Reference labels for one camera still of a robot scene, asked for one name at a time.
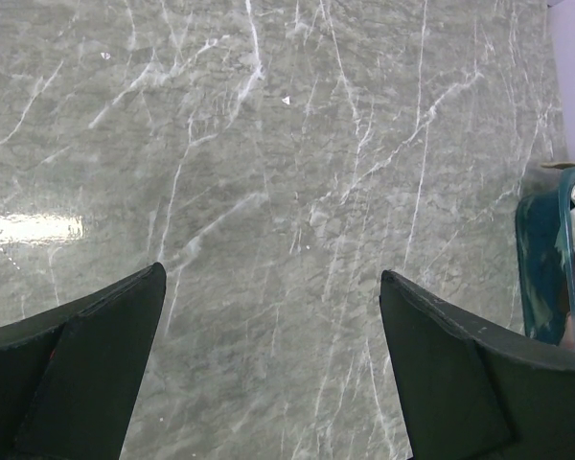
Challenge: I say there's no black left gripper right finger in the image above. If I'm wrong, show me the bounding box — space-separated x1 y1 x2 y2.
379 270 575 459

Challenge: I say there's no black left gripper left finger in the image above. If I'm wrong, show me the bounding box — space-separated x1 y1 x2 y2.
0 263 167 459

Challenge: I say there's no teal rimmed laundry basket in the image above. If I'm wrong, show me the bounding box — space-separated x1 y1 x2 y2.
516 174 575 350

